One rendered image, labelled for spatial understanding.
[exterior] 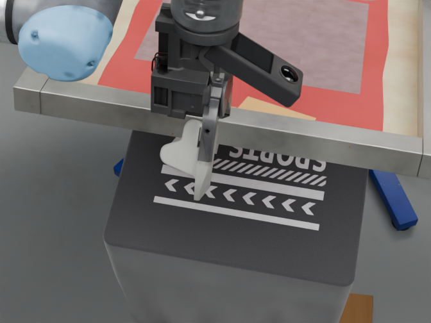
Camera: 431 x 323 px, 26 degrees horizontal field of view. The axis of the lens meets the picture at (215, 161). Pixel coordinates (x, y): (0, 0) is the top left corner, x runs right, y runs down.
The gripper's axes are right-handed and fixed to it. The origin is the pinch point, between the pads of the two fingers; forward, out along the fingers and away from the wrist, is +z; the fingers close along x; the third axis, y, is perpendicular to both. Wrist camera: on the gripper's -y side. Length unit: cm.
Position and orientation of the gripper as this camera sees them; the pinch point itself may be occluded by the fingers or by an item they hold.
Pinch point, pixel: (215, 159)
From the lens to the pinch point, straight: 111.3
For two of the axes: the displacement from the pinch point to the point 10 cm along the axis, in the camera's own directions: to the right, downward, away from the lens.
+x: -1.9, 6.6, -7.3
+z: -0.5, 7.3, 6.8
